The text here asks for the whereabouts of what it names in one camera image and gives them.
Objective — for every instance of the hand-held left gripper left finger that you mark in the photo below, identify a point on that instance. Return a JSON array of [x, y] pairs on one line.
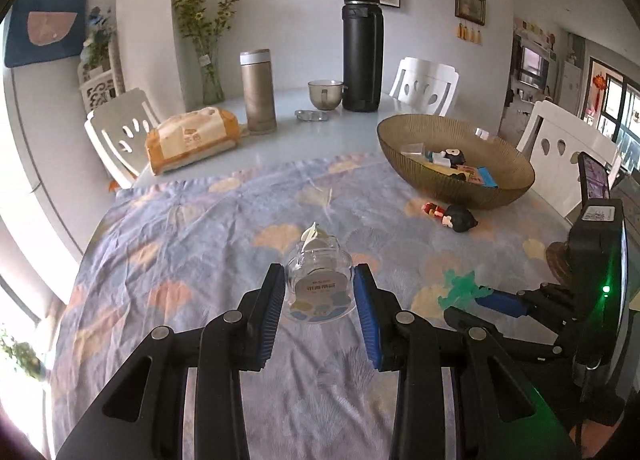
[[267, 312]]

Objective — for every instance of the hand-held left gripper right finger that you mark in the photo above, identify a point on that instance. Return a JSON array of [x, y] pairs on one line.
[[367, 320]]

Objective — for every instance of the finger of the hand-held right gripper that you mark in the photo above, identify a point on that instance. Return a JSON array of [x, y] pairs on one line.
[[505, 303], [520, 345]]

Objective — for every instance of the green toy dinosaur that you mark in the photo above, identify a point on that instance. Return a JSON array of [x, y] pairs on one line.
[[457, 287]]

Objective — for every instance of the clear plastic bottle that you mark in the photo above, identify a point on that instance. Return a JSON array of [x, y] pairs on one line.
[[320, 285]]

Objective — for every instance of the brown ribbed bowl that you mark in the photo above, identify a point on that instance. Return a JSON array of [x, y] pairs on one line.
[[450, 195]]

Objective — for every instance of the brown round object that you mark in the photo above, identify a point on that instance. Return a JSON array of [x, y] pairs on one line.
[[559, 260]]

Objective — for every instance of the black smartphone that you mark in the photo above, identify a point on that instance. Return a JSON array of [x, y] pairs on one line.
[[595, 178]]

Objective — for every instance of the leaf-print tablecloth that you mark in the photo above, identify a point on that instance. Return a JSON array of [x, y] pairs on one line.
[[200, 250]]

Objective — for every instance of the black-haired toy figure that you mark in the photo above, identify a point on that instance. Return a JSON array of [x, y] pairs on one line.
[[462, 220]]

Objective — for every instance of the white chair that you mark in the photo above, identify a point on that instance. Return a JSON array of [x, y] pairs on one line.
[[560, 165], [120, 125], [425, 78]]

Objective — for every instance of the black and white toy figure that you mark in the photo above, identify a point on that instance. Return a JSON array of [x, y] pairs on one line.
[[452, 157]]

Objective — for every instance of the red hanging ornament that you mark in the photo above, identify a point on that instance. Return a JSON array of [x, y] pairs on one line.
[[600, 90]]

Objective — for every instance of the orange tissue pack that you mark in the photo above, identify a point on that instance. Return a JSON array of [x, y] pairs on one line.
[[192, 138]]

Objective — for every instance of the small metal dish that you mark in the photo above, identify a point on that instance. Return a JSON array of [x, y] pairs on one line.
[[311, 115]]

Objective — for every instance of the television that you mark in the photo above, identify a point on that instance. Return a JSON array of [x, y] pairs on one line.
[[531, 65]]

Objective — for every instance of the gold thermos flask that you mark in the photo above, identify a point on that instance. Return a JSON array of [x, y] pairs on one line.
[[258, 95]]

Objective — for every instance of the small glass cup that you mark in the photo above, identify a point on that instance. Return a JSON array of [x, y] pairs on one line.
[[324, 94]]

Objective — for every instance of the green potted plant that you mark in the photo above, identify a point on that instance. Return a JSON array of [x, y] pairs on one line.
[[22, 355]]

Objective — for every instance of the tall black thermos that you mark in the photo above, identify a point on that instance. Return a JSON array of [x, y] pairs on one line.
[[362, 50]]

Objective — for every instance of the white carved shelf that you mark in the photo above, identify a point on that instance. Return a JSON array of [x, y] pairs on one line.
[[100, 90]]

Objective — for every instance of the glass vase with flowers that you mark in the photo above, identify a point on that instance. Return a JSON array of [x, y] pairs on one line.
[[200, 10]]

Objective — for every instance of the shelf flower arrangement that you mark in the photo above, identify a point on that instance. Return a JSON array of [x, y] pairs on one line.
[[97, 40]]

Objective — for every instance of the yellow wall tassels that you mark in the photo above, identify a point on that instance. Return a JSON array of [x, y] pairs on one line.
[[470, 33]]

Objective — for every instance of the small framed wall picture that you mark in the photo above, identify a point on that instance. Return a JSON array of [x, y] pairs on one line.
[[470, 5]]

